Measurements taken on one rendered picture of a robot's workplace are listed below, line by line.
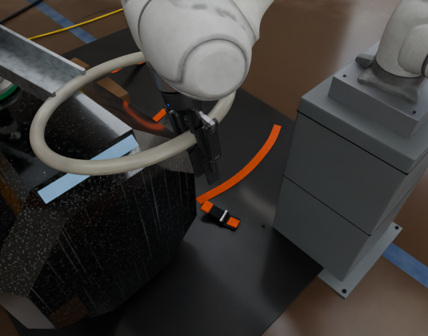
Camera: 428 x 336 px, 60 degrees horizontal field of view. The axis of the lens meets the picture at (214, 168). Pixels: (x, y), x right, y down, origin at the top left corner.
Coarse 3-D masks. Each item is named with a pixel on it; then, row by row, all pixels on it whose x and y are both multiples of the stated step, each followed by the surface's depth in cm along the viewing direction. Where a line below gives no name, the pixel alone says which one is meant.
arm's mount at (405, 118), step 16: (352, 64) 120; (336, 80) 117; (352, 80) 115; (336, 96) 120; (352, 96) 115; (368, 96) 111; (384, 96) 110; (368, 112) 114; (384, 112) 110; (400, 112) 106; (416, 112) 106; (400, 128) 109; (416, 128) 108
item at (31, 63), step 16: (0, 32) 107; (0, 48) 106; (16, 48) 107; (32, 48) 104; (0, 64) 96; (16, 64) 103; (32, 64) 104; (48, 64) 105; (64, 64) 101; (16, 80) 97; (32, 80) 94; (48, 80) 101; (64, 80) 102; (48, 96) 94
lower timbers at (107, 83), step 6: (72, 60) 262; (78, 60) 262; (84, 66) 257; (108, 78) 245; (102, 84) 241; (108, 84) 241; (114, 84) 241; (108, 90) 237; (114, 90) 237; (120, 90) 237; (120, 96) 233; (126, 96) 236
